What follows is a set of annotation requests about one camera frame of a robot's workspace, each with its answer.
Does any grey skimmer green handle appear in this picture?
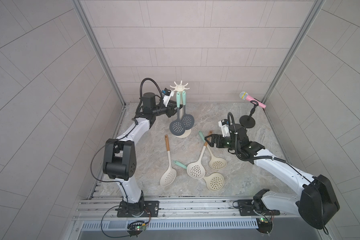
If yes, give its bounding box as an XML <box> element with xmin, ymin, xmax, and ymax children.
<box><xmin>170</xmin><ymin>92</ymin><xmax>186</xmax><ymax>136</ymax></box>
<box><xmin>181</xmin><ymin>91</ymin><xmax>195</xmax><ymax>130</ymax></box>

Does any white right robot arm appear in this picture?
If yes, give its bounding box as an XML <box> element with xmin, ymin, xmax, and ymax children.
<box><xmin>205</xmin><ymin>124</ymin><xmax>340</xmax><ymax>230</ymax></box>

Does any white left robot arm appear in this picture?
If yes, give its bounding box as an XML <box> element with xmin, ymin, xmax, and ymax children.
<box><xmin>103</xmin><ymin>89</ymin><xmax>177</xmax><ymax>212</ymax></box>

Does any cream utensil rack stand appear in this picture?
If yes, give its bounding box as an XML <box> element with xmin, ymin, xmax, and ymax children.
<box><xmin>170</xmin><ymin>81</ymin><xmax>192</xmax><ymax>139</ymax></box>

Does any black microphone stand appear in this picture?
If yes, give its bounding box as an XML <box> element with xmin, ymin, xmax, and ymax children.
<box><xmin>240</xmin><ymin>100</ymin><xmax>259</xmax><ymax>129</ymax></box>

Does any pink toy microphone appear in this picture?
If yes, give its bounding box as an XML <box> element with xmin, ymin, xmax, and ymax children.
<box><xmin>240</xmin><ymin>92</ymin><xmax>266</xmax><ymax>109</ymax></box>

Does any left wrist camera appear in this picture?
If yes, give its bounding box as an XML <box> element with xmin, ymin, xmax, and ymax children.
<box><xmin>162</xmin><ymin>88</ymin><xmax>174</xmax><ymax>107</ymax></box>

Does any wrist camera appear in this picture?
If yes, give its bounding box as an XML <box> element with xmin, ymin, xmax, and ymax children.
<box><xmin>219</xmin><ymin>119</ymin><xmax>230</xmax><ymax>137</ymax></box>
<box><xmin>162</xmin><ymin>88</ymin><xmax>174</xmax><ymax>107</ymax></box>

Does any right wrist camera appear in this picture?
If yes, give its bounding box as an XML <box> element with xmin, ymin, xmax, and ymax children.
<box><xmin>219</xmin><ymin>119</ymin><xmax>230</xmax><ymax>137</ymax></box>

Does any cream skimmer green handle right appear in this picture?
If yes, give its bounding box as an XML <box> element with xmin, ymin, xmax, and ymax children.
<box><xmin>207</xmin><ymin>144</ymin><xmax>227</xmax><ymax>170</ymax></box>

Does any cream skimmer green handle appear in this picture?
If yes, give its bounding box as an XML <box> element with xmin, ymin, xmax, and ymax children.
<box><xmin>173</xmin><ymin>161</ymin><xmax>225</xmax><ymax>191</ymax></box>
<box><xmin>207</xmin><ymin>144</ymin><xmax>227</xmax><ymax>170</ymax></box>

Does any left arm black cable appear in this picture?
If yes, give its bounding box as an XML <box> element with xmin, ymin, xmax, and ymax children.
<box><xmin>139</xmin><ymin>77</ymin><xmax>164</xmax><ymax>115</ymax></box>

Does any cream skimmer green handle bottom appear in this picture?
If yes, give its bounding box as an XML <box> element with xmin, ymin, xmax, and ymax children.
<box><xmin>173</xmin><ymin>161</ymin><xmax>225</xmax><ymax>191</ymax></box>

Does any cream skimmer wooden handle left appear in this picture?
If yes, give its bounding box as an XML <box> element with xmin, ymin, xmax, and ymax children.
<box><xmin>160</xmin><ymin>135</ymin><xmax>177</xmax><ymax>187</ymax></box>

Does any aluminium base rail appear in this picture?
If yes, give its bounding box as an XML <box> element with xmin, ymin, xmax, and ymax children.
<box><xmin>73</xmin><ymin>196</ymin><xmax>294</xmax><ymax>221</ymax></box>

